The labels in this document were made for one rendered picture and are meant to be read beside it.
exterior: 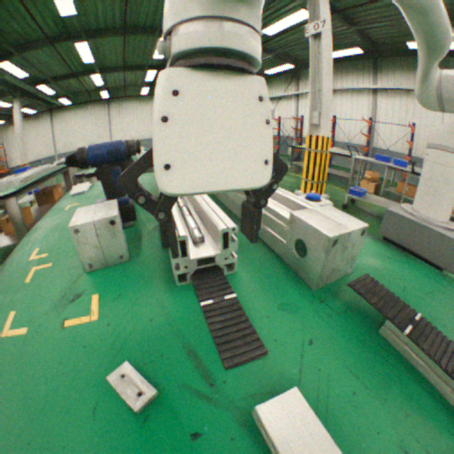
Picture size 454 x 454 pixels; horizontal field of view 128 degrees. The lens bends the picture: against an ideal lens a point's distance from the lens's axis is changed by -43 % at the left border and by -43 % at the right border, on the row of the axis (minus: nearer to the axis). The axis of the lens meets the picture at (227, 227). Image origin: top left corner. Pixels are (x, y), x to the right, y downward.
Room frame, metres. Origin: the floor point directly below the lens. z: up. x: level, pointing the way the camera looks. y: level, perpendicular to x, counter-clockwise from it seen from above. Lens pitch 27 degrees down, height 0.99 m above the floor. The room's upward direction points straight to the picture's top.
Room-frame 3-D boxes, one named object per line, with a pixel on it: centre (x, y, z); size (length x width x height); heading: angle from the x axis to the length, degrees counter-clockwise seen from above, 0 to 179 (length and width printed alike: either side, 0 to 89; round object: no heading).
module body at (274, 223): (0.67, 0.00, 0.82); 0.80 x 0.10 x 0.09; 21
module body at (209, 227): (0.60, 0.17, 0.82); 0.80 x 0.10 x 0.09; 21
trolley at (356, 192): (2.48, -2.32, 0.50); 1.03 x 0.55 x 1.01; 39
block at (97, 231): (0.30, 0.24, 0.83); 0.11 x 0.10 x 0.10; 121
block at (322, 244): (0.26, -0.17, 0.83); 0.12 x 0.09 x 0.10; 111
